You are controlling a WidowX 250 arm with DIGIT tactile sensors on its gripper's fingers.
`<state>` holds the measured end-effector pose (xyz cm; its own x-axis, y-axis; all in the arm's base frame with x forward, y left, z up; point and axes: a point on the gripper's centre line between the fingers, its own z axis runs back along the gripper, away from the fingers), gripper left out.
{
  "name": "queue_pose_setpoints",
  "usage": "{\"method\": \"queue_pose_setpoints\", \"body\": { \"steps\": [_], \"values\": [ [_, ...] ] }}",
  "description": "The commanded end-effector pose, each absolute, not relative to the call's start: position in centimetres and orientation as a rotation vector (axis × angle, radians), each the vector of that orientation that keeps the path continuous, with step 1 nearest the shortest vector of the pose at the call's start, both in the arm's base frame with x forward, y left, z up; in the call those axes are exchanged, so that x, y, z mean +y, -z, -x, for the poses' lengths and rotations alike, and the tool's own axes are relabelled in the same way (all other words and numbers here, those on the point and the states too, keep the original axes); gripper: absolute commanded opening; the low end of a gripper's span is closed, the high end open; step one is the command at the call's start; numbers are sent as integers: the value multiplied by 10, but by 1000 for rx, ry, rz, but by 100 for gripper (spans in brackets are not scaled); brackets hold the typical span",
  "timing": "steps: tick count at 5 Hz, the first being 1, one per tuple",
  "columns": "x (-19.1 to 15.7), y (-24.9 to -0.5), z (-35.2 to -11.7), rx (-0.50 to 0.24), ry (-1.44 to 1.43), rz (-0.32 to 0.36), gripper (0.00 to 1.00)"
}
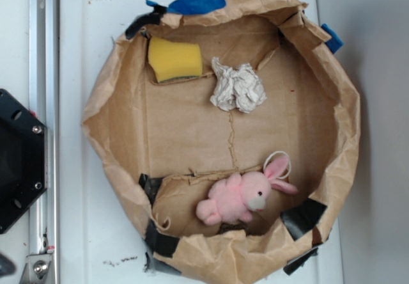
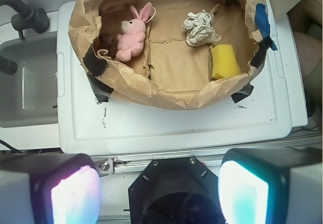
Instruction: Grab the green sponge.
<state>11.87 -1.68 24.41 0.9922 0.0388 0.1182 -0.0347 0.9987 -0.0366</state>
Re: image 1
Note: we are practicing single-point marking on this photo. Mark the yellow green sponge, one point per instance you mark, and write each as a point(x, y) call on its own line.
point(174, 60)

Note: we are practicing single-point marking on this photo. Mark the metal corner bracket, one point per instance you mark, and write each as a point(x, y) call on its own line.
point(36, 269)

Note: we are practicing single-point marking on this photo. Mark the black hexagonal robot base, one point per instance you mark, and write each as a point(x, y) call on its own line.
point(22, 160)

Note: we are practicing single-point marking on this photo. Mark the brown paper bag bin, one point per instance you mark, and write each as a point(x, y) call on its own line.
point(163, 145)

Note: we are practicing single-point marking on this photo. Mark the brown rock lump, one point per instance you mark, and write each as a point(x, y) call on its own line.
point(226, 227)

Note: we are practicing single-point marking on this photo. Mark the aluminium extrusion rail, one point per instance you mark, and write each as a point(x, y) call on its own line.
point(44, 102)

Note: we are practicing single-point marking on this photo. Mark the pink plush bunny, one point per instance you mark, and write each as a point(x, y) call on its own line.
point(235, 198)

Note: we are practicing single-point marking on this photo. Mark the crumpled white paper ball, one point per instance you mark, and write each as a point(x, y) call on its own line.
point(237, 88)

